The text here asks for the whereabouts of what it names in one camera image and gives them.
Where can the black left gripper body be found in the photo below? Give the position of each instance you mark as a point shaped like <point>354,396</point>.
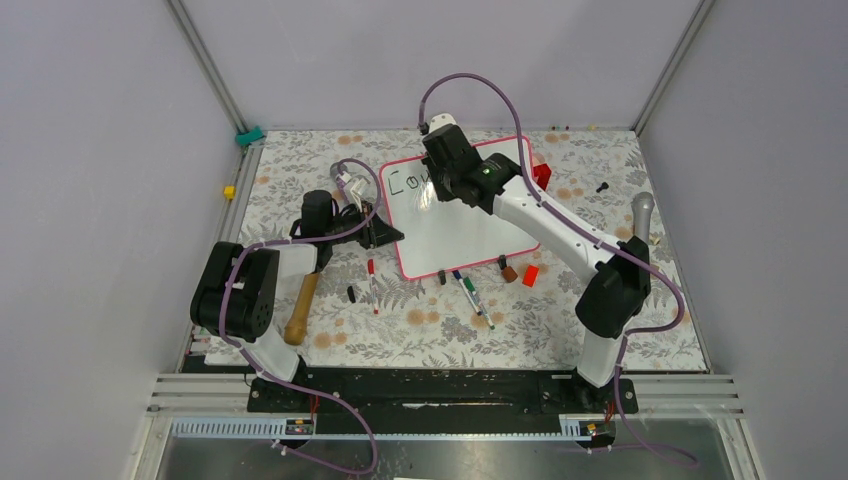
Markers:
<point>349,228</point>

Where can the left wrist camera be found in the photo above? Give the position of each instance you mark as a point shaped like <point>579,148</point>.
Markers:
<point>353,188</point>

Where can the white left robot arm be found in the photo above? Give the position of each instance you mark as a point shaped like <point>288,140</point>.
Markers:
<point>238,289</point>

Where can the red lego brick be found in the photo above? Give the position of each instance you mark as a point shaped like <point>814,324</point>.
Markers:
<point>541,173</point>

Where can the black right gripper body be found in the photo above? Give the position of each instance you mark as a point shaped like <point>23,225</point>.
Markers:
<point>442,181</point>

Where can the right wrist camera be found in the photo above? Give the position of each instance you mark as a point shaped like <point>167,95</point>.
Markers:
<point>440,120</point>

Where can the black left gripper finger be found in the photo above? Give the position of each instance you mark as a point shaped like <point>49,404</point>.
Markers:
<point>384,239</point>
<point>378,229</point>

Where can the brown wooden cylinder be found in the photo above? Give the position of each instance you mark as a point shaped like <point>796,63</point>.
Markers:
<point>509,274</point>

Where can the red rectangular block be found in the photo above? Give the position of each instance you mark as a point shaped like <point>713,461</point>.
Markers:
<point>530,276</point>

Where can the green capped marker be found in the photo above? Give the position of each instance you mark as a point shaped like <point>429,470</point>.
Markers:
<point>478,301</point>

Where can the pink framed whiteboard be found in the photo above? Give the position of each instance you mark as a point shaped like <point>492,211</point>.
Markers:
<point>442,236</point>

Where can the teal clamp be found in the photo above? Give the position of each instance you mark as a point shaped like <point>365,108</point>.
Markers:
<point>249,137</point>

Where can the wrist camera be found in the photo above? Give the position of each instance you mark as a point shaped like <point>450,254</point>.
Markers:
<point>353,188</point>
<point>440,120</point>

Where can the blue capped marker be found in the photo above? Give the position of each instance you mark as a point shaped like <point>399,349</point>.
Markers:
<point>460,280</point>

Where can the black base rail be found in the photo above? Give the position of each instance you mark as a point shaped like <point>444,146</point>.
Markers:
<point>433,401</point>

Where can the floral table mat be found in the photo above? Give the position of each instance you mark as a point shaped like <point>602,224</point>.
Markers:
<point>420,322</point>

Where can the red capped marker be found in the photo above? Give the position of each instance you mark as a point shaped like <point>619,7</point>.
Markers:
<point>373,285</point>

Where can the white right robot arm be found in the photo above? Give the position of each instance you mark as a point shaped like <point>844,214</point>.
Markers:
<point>613,272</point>

